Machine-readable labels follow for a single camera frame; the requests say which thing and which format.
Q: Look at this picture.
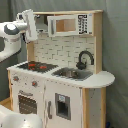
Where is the red stove knob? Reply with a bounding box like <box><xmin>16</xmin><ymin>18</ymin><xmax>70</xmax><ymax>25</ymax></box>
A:
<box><xmin>32</xmin><ymin>81</ymin><xmax>38</xmax><ymax>87</ymax></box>
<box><xmin>13</xmin><ymin>76</ymin><xmax>19</xmax><ymax>81</ymax></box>

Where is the toy oven door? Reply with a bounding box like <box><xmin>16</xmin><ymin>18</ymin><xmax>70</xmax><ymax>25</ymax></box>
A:
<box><xmin>15</xmin><ymin>87</ymin><xmax>42</xmax><ymax>118</ymax></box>

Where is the white toy fridge door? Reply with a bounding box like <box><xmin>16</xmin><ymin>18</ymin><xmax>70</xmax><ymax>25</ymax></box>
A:
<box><xmin>45</xmin><ymin>81</ymin><xmax>81</xmax><ymax>128</ymax></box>

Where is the black toy stovetop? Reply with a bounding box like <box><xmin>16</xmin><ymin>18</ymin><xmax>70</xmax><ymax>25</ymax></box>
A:
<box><xmin>20</xmin><ymin>61</ymin><xmax>56</xmax><ymax>73</ymax></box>

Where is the wooden toy kitchen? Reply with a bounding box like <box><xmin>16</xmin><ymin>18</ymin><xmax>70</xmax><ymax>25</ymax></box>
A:
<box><xmin>8</xmin><ymin>10</ymin><xmax>115</xmax><ymax>128</ymax></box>

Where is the metal toy sink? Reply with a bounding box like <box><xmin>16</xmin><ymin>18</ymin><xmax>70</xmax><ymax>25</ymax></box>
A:
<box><xmin>52</xmin><ymin>67</ymin><xmax>92</xmax><ymax>81</ymax></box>

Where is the black toy faucet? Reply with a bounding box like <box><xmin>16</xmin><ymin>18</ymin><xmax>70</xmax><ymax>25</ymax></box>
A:
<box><xmin>76</xmin><ymin>50</ymin><xmax>94</xmax><ymax>70</ymax></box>

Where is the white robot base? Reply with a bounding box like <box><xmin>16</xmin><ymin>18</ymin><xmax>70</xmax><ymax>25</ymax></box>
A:
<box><xmin>0</xmin><ymin>105</ymin><xmax>43</xmax><ymax>128</ymax></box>

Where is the right red stove knob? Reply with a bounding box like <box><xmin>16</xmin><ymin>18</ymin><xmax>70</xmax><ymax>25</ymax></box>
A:
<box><xmin>32</xmin><ymin>81</ymin><xmax>38</xmax><ymax>87</ymax></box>

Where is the left red stove knob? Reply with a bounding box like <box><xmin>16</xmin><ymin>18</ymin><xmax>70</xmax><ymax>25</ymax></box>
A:
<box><xmin>13</xmin><ymin>76</ymin><xmax>19</xmax><ymax>81</ymax></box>

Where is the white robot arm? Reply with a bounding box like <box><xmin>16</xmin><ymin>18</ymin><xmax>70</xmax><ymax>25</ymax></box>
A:
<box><xmin>0</xmin><ymin>9</ymin><xmax>37</xmax><ymax>62</ymax></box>

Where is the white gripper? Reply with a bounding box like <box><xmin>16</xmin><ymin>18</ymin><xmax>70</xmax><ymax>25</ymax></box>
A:
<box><xmin>16</xmin><ymin>9</ymin><xmax>37</xmax><ymax>43</ymax></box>

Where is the white toy microwave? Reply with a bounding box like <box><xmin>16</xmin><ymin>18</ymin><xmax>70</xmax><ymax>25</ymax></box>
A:
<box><xmin>47</xmin><ymin>13</ymin><xmax>93</xmax><ymax>37</ymax></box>

